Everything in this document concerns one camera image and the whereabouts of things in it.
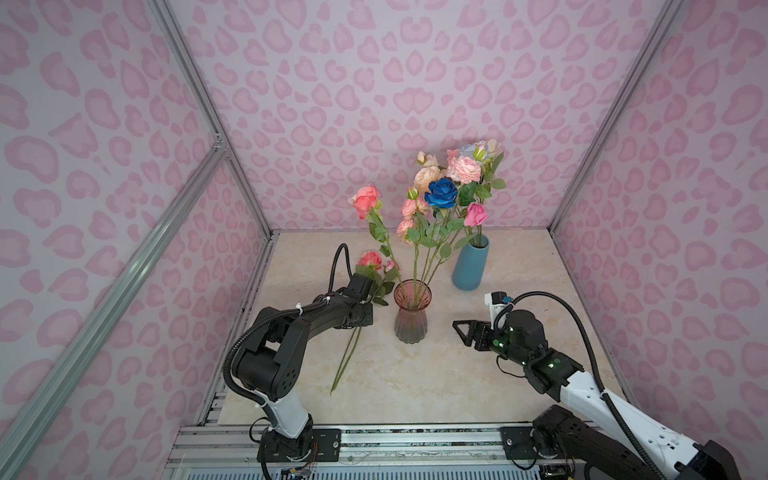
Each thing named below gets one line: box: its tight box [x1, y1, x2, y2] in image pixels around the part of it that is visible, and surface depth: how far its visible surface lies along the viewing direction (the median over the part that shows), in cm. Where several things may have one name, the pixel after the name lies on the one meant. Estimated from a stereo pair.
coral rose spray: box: [397, 186, 430, 301], surface depth 72 cm
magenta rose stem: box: [454, 203, 488, 250], surface depth 67 cm
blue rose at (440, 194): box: [423, 178, 458, 288], surface depth 65 cm
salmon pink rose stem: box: [348, 185, 407, 299], surface depth 71 cm
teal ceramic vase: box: [452, 234, 490, 291], surface depth 98 cm
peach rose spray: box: [414, 151, 445, 195], surface depth 75 cm
